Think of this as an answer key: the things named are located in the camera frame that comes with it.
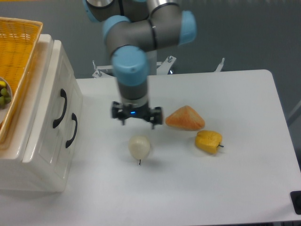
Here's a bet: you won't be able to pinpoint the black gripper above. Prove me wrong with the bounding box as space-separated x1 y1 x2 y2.
111 96 163 129

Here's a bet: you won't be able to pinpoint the white drawer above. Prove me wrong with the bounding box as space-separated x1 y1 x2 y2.
22 39 83 164

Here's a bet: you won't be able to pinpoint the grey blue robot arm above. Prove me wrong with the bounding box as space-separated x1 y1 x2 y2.
83 0 197 126

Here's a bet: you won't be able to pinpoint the white drawer cabinet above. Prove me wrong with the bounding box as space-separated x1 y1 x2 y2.
0 34 75 192

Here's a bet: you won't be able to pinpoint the yellow bell pepper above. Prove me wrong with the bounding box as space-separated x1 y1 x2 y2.
195 130 224 154

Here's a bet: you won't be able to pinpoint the green yellow grapes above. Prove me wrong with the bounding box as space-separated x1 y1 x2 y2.
0 81 12 109

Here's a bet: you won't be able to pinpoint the white plate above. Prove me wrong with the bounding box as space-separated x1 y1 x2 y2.
0 77 13 125

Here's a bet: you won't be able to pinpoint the yellow woven basket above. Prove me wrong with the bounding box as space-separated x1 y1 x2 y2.
0 17 43 143

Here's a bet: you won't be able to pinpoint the black corner object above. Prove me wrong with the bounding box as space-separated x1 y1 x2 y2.
290 191 301 215

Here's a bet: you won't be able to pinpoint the black lower drawer handle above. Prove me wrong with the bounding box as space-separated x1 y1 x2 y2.
65 113 78 149

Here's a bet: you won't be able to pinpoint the black drawer handle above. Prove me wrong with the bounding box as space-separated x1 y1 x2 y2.
65 113 78 149
52 88 68 129

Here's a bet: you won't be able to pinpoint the black top drawer handle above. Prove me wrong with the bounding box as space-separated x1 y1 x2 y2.
52 88 68 129

